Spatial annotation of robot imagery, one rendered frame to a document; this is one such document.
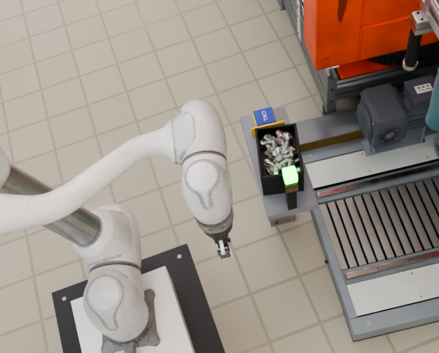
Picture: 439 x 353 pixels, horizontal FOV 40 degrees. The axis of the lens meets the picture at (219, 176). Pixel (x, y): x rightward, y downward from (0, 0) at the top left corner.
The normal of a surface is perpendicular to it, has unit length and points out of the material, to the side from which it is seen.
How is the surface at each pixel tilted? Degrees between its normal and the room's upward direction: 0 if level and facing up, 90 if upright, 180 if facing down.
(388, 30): 90
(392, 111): 0
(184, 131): 8
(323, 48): 90
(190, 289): 0
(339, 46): 90
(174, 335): 2
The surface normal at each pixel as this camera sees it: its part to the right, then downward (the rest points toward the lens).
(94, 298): -0.05, -0.43
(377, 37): 0.20, 0.81
